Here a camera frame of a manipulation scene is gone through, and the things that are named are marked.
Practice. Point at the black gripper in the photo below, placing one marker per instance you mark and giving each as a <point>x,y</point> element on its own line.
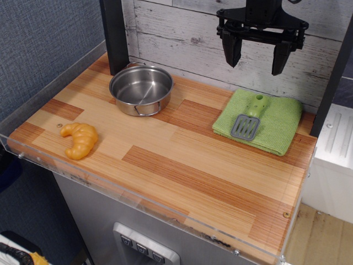
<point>263,22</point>

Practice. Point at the stainless steel pot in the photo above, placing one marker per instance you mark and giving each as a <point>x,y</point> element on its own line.
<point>142,90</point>

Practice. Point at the green folded cloth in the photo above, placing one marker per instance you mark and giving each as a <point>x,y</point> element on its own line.
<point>278,121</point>

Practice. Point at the green grey toy spatula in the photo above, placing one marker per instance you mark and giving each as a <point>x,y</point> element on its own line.
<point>246,125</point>

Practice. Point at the white metal block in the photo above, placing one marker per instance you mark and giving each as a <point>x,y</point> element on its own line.
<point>328,187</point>

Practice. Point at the orange plastic croissant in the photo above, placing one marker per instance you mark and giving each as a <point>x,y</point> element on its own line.
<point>84,138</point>

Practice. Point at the grey toy fridge cabinet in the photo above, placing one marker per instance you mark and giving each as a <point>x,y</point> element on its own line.
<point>95,211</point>

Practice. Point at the silver dispenser button panel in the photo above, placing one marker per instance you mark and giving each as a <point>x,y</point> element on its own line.
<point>137,248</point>

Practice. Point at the clear acrylic table guard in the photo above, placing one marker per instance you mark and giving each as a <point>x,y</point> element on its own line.
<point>173,158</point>

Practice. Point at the yellow object bottom left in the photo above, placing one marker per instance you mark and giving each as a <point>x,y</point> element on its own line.
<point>38,259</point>

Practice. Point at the dark vertical post right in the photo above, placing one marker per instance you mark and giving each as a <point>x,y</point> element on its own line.
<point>335,77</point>

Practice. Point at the dark vertical post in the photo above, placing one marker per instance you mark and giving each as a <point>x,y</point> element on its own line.
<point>119,25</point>
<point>335,77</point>

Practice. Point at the dark vertical post left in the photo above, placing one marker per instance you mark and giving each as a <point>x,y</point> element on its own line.
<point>119,25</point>

